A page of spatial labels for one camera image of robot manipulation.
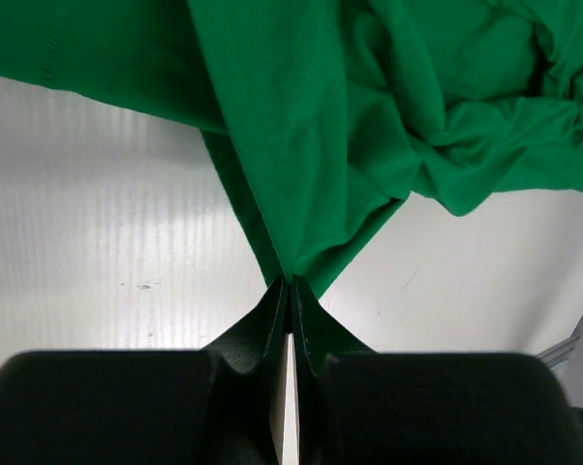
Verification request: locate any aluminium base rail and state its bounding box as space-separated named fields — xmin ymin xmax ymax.
xmin=537 ymin=332 xmax=581 ymax=376

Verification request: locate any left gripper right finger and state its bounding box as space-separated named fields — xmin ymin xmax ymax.
xmin=290 ymin=277 xmax=583 ymax=464

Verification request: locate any green t shirt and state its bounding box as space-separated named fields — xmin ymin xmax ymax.
xmin=0 ymin=1 xmax=583 ymax=294

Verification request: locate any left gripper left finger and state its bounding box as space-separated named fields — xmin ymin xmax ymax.
xmin=0 ymin=278 xmax=289 ymax=464

